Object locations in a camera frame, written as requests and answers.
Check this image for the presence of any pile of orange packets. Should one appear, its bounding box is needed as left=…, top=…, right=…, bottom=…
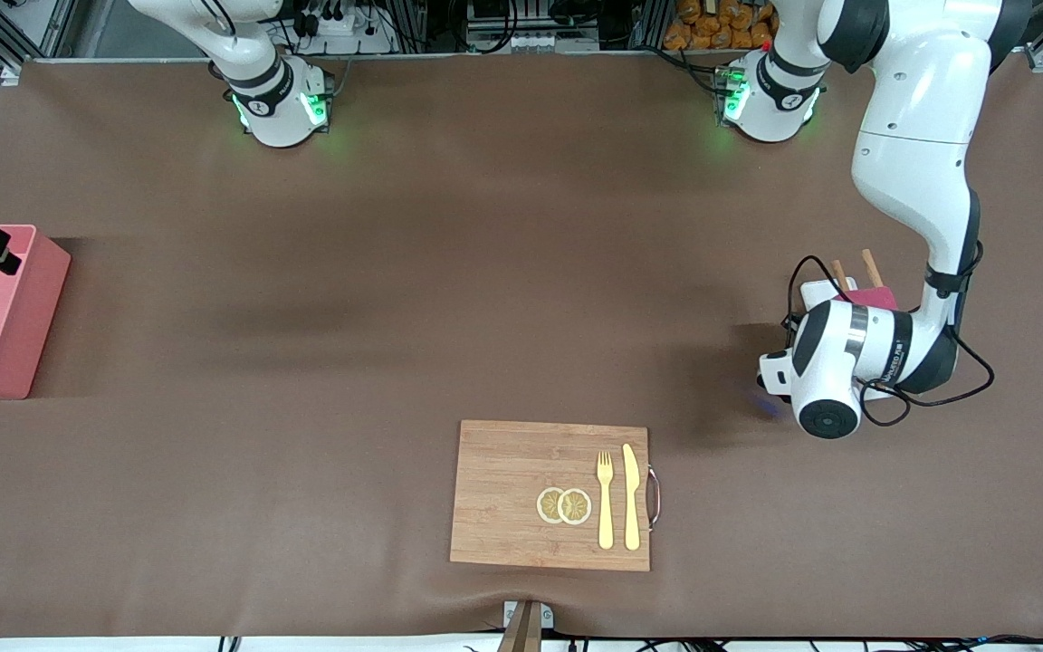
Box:
left=664, top=0, right=780, bottom=52

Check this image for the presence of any red microfiber cloth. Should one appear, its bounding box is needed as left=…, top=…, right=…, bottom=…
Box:
left=833, top=286, right=900, bottom=313

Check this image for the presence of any white power strip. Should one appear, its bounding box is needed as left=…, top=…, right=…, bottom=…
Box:
left=291, top=7, right=396, bottom=57

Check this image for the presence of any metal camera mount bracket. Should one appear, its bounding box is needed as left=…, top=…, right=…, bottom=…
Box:
left=502, top=599, right=555, bottom=652

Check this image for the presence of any bamboo cutting board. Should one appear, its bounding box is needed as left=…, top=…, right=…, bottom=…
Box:
left=449, top=419, right=664, bottom=573

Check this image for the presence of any yellow knife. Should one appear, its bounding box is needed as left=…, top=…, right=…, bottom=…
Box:
left=622, top=443, right=642, bottom=551

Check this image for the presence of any yellow fork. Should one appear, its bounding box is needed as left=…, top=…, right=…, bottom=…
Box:
left=596, top=450, right=616, bottom=551

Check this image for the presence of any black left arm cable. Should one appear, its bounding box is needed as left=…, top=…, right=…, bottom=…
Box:
left=784, top=254, right=996, bottom=428

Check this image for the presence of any dark equipment with cables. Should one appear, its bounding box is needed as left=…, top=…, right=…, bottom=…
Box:
left=465, top=0, right=617, bottom=53

